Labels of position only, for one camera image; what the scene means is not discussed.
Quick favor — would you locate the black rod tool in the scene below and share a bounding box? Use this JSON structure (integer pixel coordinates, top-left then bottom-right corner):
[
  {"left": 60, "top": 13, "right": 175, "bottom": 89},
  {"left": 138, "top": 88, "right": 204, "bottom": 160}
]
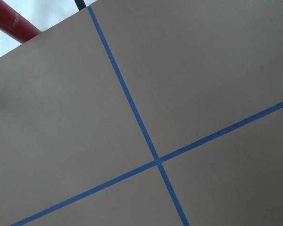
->
[{"left": 75, "top": 0, "right": 86, "bottom": 11}]

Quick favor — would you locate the red cylinder bottle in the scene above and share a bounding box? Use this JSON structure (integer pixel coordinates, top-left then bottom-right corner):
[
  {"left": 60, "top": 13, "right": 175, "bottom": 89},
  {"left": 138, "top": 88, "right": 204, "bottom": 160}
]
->
[{"left": 0, "top": 0, "right": 41, "bottom": 44}]

